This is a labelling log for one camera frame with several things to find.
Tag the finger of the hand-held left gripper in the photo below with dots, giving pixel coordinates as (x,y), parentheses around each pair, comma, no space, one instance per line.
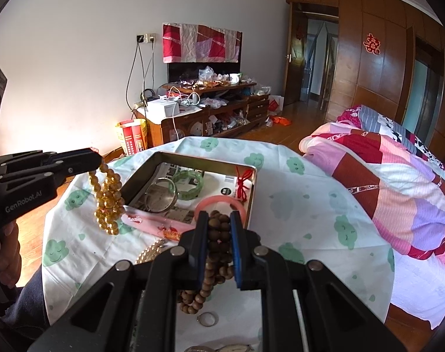
(79,159)
(42,176)

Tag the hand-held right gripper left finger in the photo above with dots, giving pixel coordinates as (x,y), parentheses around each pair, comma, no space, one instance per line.
(202,253)

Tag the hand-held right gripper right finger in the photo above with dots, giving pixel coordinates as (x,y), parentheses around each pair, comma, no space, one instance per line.
(237,253)

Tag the pink bangle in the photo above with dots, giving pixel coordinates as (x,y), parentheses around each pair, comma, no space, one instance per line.
(218,201)

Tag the green jade bangle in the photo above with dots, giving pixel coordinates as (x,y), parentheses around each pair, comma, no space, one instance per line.
(199,187)

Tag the pink metal tin box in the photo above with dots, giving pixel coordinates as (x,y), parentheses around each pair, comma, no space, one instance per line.
(141,222)

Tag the round silver bangle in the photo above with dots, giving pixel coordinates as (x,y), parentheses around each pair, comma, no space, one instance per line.
(160,180)

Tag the person's left forearm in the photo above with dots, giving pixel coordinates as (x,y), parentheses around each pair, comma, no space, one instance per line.
(24,308)

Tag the person's left hand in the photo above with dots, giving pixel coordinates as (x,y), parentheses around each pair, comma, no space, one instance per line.
(6,256)

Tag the red and yellow box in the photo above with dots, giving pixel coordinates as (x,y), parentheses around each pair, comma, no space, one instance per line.
(132,139)

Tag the white cloud print tablecloth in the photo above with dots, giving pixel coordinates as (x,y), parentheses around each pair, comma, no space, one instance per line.
(310,205)

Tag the white box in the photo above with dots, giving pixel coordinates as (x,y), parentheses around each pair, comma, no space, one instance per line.
(162,109)

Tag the black television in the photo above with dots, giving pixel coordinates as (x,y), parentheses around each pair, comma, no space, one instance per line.
(182,71)

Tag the orange plastic bag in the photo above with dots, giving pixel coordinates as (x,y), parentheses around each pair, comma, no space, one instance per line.
(280,120)

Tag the wooden television cabinet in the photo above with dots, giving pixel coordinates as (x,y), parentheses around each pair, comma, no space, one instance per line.
(259,108)

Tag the white paper bag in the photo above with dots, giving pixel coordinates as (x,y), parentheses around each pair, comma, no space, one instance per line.
(275,104)

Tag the clear plastic bag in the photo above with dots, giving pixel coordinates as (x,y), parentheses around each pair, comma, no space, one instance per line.
(207,73)

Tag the pink patchwork quilt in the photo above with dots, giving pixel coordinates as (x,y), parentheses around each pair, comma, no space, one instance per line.
(391,190)

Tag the red patchwork television cover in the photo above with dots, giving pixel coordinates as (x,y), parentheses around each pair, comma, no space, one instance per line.
(207,44)

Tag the white mug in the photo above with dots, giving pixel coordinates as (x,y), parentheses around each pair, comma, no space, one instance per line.
(234,78)

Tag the wooden door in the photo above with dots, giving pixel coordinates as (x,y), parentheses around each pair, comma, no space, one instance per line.
(294,80)

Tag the bed with white sheet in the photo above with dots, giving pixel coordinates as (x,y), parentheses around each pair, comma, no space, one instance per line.
(420,293)

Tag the wooden wardrobe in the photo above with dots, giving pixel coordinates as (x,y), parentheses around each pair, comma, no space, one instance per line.
(361,91)

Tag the red paper decal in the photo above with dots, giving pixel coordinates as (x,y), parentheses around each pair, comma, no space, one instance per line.
(372,43)

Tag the wall power socket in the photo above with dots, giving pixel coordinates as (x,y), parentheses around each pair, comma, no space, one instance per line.
(146,38)

